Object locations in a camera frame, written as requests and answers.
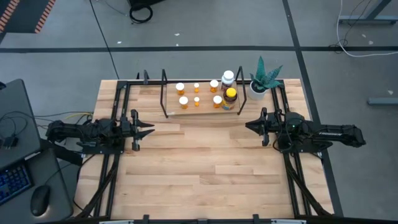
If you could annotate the potted succulent white pot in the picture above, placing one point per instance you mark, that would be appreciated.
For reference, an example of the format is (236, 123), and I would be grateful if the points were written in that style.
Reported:
(256, 93)

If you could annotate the black power adapter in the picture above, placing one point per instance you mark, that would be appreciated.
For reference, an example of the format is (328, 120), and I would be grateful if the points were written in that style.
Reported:
(9, 142)

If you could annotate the black keyboard blue backlight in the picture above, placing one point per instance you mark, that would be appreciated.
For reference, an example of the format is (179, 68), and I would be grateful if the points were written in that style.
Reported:
(14, 183)

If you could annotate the dark grey side desk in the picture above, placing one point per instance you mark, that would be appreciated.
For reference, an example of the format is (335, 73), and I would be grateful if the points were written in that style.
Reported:
(53, 174)

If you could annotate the dark grey raised panel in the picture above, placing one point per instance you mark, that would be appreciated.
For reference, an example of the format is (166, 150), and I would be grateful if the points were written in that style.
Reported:
(18, 102)

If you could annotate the black computer mouse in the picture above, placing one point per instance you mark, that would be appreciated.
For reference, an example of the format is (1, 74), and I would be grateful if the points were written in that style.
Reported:
(40, 200)

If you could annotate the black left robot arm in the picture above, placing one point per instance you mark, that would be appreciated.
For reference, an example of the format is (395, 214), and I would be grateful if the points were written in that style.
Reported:
(68, 130)

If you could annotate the small orange pill vial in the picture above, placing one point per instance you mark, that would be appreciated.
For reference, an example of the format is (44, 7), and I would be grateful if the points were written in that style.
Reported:
(196, 99)
(196, 86)

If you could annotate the black aluminium rig frame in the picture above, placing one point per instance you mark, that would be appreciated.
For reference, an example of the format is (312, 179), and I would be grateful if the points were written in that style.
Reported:
(152, 81)

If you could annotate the grey metal table foot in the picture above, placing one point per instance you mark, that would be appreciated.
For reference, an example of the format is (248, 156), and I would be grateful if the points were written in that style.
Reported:
(382, 101)

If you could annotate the grey metal table base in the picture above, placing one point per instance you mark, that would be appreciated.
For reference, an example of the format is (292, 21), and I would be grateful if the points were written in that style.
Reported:
(367, 19)

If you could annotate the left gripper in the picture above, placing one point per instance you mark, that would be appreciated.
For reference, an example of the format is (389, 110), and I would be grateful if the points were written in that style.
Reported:
(134, 130)

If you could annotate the white headache medicine bottle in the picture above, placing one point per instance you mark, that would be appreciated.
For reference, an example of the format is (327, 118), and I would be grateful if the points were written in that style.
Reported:
(228, 76)

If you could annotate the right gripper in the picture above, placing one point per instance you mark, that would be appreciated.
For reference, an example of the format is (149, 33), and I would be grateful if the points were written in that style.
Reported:
(273, 126)

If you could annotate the large orange pill vial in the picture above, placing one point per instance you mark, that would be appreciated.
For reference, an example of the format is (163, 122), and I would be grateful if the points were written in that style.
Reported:
(183, 100)
(217, 99)
(214, 84)
(180, 87)

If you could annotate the yellow fish oil bottle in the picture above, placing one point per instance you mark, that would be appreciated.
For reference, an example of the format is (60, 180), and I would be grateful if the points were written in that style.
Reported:
(231, 92)

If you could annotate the black mat orange striped edge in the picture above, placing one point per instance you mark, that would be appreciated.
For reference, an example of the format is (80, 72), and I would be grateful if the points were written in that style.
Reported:
(25, 15)

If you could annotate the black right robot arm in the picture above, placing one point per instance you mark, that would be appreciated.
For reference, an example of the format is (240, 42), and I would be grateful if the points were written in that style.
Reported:
(335, 133)

